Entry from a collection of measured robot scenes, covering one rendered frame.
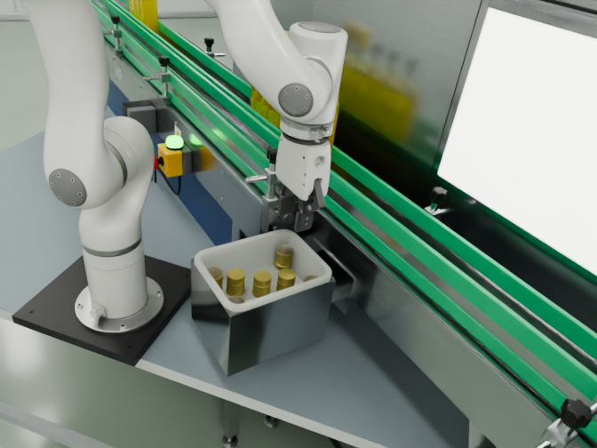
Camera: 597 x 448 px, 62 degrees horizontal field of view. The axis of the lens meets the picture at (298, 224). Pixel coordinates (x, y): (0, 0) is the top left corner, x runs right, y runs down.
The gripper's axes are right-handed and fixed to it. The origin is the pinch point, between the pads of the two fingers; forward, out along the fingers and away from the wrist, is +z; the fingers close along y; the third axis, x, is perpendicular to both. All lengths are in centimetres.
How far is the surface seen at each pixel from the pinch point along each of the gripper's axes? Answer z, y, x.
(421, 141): -8.5, 1.5, -30.0
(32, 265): 38, 53, 40
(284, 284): 15.3, -1.3, 1.2
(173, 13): 108, 606, -208
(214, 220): 29, 42, -5
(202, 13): 108, 606, -249
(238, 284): 15.5, 2.5, 9.1
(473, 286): -0.7, -28.9, -13.7
